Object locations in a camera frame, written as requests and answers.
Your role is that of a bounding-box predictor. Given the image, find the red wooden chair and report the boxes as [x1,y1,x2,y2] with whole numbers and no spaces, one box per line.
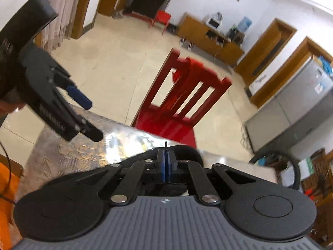
[131,48,232,149]

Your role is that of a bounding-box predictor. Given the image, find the red plastic stool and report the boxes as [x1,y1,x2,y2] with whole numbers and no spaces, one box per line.
[149,10,172,35]

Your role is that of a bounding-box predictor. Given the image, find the person's orange clothing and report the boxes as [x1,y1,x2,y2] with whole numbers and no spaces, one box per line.
[0,161,24,250]

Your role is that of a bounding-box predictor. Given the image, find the blue bag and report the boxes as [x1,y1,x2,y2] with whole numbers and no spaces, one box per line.
[319,56,333,76]

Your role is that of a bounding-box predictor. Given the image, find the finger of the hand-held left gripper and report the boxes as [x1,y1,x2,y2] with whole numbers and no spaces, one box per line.
[65,101,104,142]
[51,68,92,110]

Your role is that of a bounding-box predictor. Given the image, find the black cable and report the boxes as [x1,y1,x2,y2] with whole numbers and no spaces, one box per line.
[0,141,15,204]

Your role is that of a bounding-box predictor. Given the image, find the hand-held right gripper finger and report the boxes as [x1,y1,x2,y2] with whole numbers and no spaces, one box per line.
[166,148,258,206]
[48,148,166,205]

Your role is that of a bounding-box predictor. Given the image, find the wooden door with glass panel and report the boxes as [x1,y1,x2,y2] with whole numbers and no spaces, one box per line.
[235,18,297,84]

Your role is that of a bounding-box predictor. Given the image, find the low wooden cabinet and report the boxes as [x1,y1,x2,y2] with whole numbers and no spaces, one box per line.
[177,12,245,67]

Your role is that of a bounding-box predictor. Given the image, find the white monitor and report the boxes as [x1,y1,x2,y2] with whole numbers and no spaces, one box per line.
[207,16,221,29]

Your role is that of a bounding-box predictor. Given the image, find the white curtain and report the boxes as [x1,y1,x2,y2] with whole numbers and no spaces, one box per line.
[43,0,81,53]

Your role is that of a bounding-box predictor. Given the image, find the black sneaker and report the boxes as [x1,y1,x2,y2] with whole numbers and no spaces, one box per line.
[121,146,205,172]

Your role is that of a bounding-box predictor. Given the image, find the blue water bottle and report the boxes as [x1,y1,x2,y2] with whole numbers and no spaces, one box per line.
[238,16,253,32]

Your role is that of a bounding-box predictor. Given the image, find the green and white box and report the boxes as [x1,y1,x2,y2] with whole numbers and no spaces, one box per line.
[281,157,315,188]

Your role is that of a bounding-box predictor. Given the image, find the wooden doorway frame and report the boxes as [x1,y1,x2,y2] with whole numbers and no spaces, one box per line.
[250,37,333,107]

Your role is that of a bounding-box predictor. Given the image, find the silver refrigerator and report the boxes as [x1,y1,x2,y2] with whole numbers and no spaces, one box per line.
[246,56,333,154]

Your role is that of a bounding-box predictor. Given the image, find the black bicycle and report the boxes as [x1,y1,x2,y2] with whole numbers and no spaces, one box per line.
[248,151,302,190]

